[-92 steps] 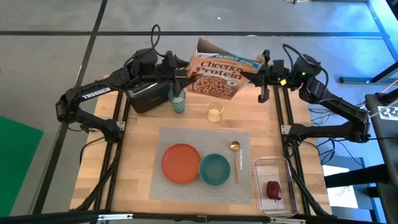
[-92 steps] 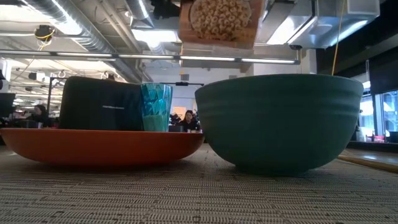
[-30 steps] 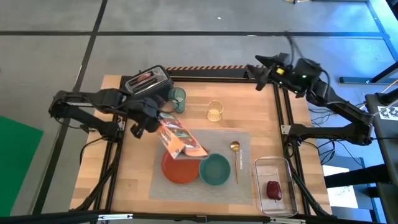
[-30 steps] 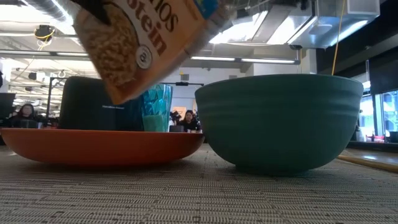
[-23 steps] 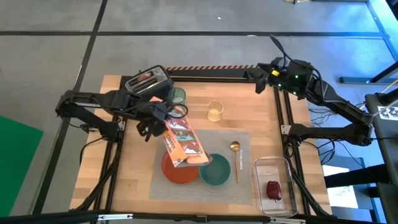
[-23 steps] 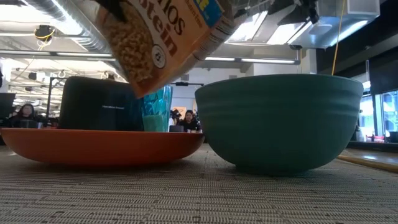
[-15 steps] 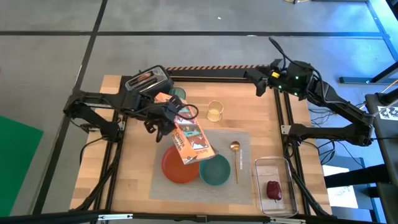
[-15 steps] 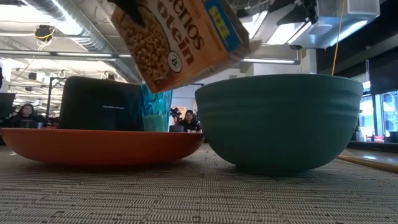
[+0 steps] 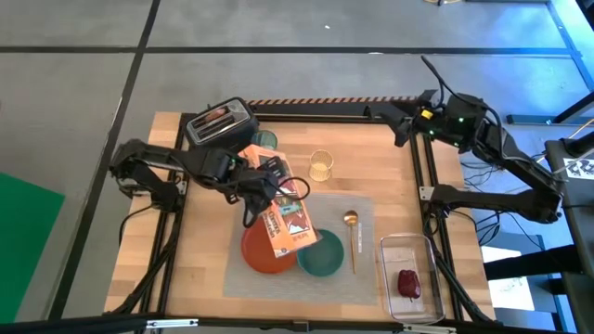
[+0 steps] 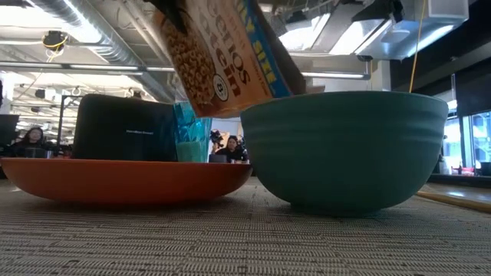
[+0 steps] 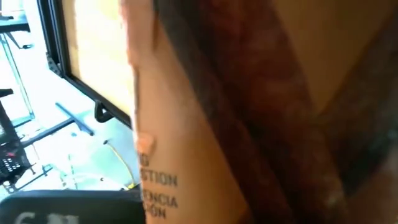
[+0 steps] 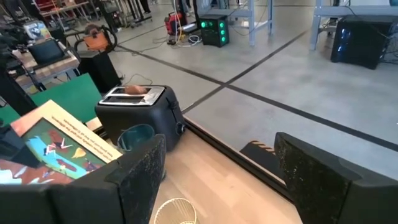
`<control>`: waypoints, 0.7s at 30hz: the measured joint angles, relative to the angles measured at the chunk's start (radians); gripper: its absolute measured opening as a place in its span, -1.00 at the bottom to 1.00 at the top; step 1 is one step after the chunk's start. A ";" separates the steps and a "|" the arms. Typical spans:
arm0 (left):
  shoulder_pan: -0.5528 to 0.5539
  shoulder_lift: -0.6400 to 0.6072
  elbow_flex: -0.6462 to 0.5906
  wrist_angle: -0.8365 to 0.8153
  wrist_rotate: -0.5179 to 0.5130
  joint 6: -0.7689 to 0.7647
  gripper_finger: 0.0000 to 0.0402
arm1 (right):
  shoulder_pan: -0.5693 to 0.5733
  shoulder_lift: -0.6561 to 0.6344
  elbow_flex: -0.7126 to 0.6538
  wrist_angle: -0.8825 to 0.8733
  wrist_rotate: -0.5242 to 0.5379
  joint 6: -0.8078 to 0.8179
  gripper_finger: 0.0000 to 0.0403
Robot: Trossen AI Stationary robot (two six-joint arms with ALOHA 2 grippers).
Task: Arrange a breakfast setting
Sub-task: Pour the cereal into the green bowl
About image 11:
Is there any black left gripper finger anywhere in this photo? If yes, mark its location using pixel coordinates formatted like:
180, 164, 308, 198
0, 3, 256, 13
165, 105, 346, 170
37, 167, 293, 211
0, 189, 147, 224

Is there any brown cardboard box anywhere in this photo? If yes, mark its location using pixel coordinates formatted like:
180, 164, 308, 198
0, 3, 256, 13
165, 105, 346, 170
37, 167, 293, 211
119, 0, 398, 224

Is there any black equipment stand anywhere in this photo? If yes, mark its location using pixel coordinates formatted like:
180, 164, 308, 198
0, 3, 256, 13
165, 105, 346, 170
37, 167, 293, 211
0, 88, 95, 194

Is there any yellow cable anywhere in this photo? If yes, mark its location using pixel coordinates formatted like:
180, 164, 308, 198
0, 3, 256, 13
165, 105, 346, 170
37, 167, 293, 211
103, 139, 138, 190

